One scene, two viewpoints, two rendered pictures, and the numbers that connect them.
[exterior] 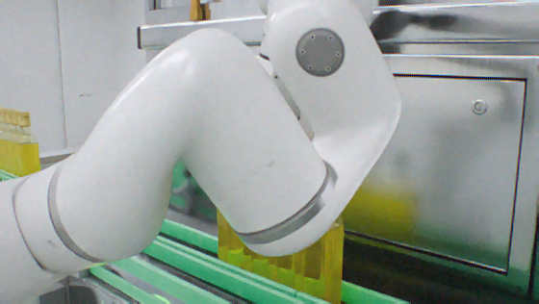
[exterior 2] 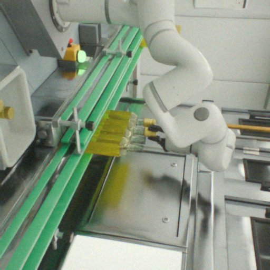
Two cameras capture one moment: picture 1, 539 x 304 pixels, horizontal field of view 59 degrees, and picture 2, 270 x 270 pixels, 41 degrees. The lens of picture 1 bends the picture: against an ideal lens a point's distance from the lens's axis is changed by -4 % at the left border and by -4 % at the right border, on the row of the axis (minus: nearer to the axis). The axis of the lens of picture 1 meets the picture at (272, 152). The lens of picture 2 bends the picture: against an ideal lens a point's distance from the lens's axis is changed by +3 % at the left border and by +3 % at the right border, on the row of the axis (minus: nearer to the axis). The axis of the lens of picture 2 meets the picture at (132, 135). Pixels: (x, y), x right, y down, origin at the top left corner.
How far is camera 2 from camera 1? 58 cm
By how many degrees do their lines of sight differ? 14
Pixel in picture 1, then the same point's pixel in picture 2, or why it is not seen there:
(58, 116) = (161, 72)
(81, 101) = not seen: hidden behind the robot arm
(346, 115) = (180, 122)
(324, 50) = (201, 115)
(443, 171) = (136, 204)
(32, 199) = (171, 25)
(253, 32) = not seen: hidden behind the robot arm
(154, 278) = (104, 79)
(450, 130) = (155, 209)
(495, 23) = (203, 230)
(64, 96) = not seen: hidden behind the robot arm
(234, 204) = (162, 78)
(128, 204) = (170, 47)
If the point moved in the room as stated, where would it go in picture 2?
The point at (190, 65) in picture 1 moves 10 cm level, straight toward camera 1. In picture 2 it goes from (203, 66) to (206, 51)
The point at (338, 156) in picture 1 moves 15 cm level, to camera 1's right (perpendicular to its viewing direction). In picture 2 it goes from (168, 116) to (161, 175)
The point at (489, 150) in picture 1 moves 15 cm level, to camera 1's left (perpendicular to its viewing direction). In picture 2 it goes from (145, 221) to (151, 173)
